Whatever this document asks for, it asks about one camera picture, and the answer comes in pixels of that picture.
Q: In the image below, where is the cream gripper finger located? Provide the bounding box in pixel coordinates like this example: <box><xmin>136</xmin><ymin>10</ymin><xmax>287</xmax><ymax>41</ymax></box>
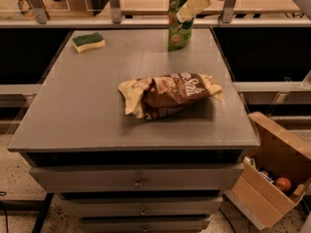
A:
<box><xmin>176</xmin><ymin>0</ymin><xmax>211</xmax><ymax>23</ymax></box>

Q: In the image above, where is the green rice chip bag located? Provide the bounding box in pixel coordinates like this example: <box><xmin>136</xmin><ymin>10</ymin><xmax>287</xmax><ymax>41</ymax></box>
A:
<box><xmin>167</xmin><ymin>0</ymin><xmax>193</xmax><ymax>51</ymax></box>

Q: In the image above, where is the brown chip bag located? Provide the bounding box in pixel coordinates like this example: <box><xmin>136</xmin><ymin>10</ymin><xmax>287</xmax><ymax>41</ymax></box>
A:
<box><xmin>119</xmin><ymin>73</ymin><xmax>224</xmax><ymax>120</ymax></box>

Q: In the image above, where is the green yellow sponge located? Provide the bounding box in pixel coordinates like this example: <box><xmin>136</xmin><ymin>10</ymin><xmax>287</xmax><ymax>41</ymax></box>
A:
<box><xmin>72</xmin><ymin>32</ymin><xmax>105</xmax><ymax>52</ymax></box>

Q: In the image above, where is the snack packet in box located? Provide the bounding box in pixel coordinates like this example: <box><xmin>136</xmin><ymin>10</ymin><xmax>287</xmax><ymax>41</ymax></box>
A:
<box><xmin>258</xmin><ymin>169</ymin><xmax>275</xmax><ymax>183</ymax></box>

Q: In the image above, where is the cardboard box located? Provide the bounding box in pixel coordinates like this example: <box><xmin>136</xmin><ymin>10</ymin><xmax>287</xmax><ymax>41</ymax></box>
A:
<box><xmin>225</xmin><ymin>112</ymin><xmax>311</xmax><ymax>230</ymax></box>

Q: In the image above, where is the grey drawer cabinet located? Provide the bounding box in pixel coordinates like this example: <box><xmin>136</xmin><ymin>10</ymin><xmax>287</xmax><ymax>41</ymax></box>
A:
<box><xmin>9</xmin><ymin>29</ymin><xmax>259</xmax><ymax>233</ymax></box>

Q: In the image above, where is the top drawer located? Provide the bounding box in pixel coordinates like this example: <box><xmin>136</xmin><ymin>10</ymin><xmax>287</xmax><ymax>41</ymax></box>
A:
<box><xmin>30</xmin><ymin>163</ymin><xmax>244</xmax><ymax>193</ymax></box>

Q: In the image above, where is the drawer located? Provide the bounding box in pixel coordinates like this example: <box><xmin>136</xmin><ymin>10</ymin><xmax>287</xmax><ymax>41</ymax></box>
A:
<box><xmin>80</xmin><ymin>216</ymin><xmax>210</xmax><ymax>233</ymax></box>
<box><xmin>63</xmin><ymin>197</ymin><xmax>223</xmax><ymax>217</ymax></box>
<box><xmin>30</xmin><ymin>163</ymin><xmax>244</xmax><ymax>193</ymax></box>

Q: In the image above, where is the orange fruit in box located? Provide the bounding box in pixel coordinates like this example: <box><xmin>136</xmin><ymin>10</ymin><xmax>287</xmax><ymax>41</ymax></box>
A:
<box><xmin>275</xmin><ymin>177</ymin><xmax>292</xmax><ymax>193</ymax></box>

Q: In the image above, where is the bottom drawer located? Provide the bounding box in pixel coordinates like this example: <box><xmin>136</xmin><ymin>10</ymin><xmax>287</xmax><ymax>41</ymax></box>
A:
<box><xmin>80</xmin><ymin>216</ymin><xmax>210</xmax><ymax>233</ymax></box>

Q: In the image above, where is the middle drawer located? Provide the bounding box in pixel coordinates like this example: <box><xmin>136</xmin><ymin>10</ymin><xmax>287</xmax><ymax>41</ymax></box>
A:
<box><xmin>63</xmin><ymin>197</ymin><xmax>223</xmax><ymax>217</ymax></box>

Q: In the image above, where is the black floor cable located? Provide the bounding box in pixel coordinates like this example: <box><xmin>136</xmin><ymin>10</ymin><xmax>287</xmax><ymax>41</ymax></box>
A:
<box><xmin>0</xmin><ymin>191</ymin><xmax>10</xmax><ymax>233</ymax></box>

